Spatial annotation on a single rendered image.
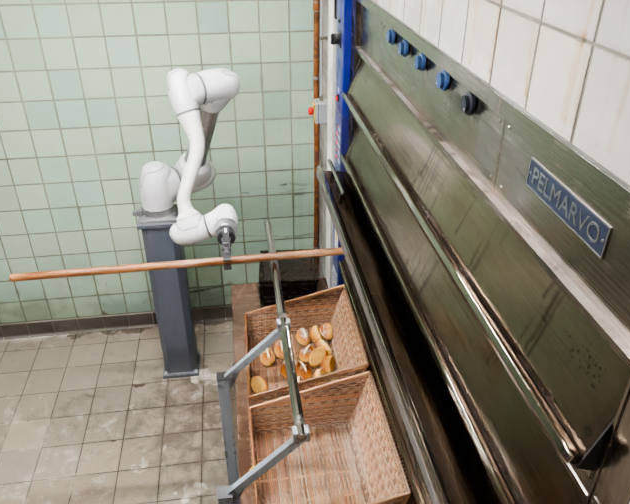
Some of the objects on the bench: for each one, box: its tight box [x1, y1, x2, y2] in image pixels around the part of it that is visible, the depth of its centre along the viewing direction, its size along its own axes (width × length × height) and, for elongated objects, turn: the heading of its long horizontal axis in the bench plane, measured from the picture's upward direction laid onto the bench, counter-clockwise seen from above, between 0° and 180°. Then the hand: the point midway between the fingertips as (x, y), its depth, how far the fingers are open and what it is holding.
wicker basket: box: [247, 371, 412, 504], centre depth 210 cm, size 49×56×28 cm
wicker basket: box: [243, 284, 370, 424], centre depth 260 cm, size 49×56×28 cm
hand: (227, 259), depth 232 cm, fingers closed on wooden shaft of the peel, 3 cm apart
